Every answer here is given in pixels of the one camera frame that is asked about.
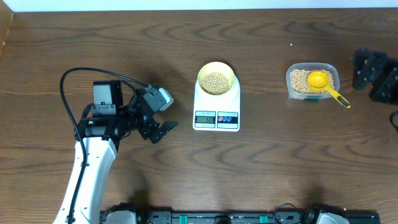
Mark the yellow plastic scoop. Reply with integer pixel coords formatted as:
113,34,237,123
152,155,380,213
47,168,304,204
307,71,351,109

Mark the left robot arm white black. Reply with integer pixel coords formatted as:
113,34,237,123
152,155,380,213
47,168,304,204
55,80,178,223

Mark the white digital kitchen scale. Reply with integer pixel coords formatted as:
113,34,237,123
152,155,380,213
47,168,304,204
192,75,241,132

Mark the yellow plastic bowl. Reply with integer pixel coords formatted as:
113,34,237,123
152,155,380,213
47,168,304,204
197,62,235,95

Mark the clear container of soybeans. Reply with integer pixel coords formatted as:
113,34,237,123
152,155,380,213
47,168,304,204
286,63,340,100

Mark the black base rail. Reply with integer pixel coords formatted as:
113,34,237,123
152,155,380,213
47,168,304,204
99,203,378,224

